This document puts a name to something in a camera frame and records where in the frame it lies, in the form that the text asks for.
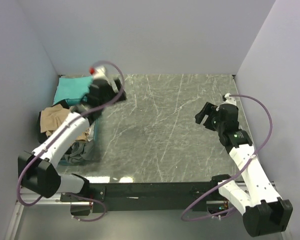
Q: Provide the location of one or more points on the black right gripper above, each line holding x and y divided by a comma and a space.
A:
209, 109

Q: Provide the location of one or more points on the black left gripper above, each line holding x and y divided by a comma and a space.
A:
109, 88

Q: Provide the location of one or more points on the teal t-shirt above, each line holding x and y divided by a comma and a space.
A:
72, 89

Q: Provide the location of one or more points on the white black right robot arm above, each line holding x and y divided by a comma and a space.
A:
262, 208

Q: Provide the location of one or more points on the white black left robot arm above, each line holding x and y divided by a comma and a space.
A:
37, 169

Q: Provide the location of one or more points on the teal plastic laundry bin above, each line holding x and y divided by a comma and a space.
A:
88, 136

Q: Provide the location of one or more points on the beige t-shirt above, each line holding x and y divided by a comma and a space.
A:
52, 118

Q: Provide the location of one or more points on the grey t-shirt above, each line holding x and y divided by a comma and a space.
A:
81, 152

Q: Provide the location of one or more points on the black t-shirt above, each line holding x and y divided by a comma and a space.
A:
42, 137

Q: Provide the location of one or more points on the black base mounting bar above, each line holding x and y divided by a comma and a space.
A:
144, 197

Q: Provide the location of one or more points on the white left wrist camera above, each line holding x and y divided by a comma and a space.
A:
98, 72

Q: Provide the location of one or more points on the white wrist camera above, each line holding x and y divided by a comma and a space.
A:
98, 72
228, 99

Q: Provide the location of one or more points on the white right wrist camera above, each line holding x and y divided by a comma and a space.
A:
228, 99

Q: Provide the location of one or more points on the aluminium frame rail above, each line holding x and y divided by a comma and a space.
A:
31, 198

